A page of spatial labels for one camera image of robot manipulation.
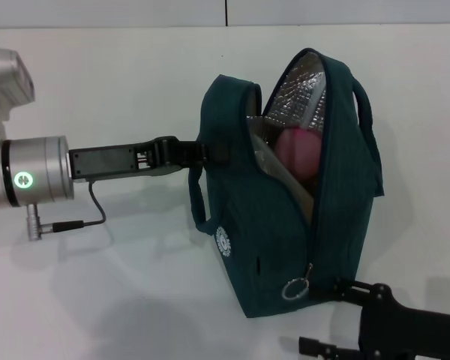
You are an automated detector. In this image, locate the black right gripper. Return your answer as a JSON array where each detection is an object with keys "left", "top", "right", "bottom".
[{"left": 298, "top": 277, "right": 450, "bottom": 360}]

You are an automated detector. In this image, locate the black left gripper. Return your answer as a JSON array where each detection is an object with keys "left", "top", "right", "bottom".
[{"left": 67, "top": 135, "right": 232, "bottom": 185}]

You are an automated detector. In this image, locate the pink peach toy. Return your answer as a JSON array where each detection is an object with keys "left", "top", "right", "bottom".
[{"left": 275, "top": 127, "right": 323, "bottom": 185}]

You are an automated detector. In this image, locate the dark teal insulated lunch bag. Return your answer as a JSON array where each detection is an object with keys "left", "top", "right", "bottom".
[{"left": 187, "top": 47, "right": 386, "bottom": 320}]

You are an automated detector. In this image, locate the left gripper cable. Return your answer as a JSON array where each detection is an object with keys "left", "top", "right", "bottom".
[{"left": 25, "top": 181, "right": 107, "bottom": 242}]

